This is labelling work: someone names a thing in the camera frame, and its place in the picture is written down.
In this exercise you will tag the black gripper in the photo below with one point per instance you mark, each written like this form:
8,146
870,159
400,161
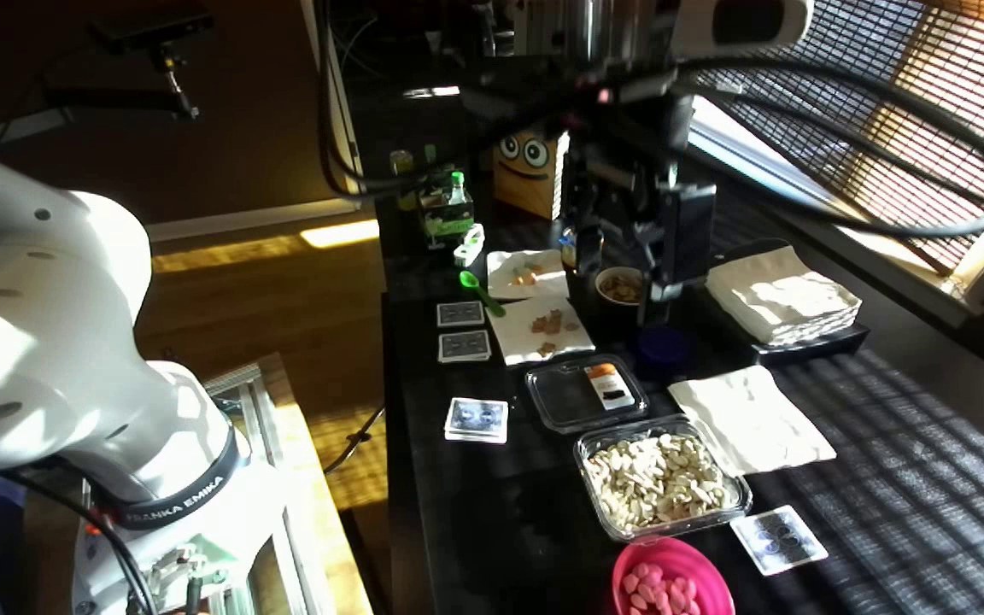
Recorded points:
689,232

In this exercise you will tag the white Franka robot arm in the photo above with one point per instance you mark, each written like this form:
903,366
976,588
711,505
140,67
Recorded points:
48,342

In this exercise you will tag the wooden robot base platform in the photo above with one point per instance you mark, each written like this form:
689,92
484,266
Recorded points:
297,488

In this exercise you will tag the dark bowl with food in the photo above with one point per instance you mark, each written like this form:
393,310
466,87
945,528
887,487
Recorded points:
621,289

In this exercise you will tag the small orange white item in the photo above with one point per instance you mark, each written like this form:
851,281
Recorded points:
610,388

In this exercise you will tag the black rectangular box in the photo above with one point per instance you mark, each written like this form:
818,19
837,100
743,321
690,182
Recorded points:
564,397

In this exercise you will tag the flat white paper napkin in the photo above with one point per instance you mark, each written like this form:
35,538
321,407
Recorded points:
750,416

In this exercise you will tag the white napkin with orange food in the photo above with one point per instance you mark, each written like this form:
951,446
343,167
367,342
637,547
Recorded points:
528,273

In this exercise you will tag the clear tray of snacks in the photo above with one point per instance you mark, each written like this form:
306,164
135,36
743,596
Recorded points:
656,479

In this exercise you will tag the cardboard box with cartoon face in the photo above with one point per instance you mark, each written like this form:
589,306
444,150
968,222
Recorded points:
528,171

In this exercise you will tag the green plastic spoon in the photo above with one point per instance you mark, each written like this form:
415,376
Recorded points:
471,281

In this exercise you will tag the white green handheld device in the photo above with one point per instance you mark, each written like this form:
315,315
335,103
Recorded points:
470,244

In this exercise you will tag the blue white playing card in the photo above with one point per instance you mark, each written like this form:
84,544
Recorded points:
477,422

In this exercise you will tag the green capped clear bottle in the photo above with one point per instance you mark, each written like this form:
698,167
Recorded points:
444,208

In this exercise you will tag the dark playing card white border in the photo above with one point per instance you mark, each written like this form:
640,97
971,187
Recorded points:
780,538

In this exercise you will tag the pale nut pile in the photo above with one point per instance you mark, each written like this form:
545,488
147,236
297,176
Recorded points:
663,591

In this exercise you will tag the bamboo window blind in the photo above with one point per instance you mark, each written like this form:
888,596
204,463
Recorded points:
922,91

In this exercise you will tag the wooden window frame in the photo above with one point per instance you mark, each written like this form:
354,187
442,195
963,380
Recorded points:
971,266

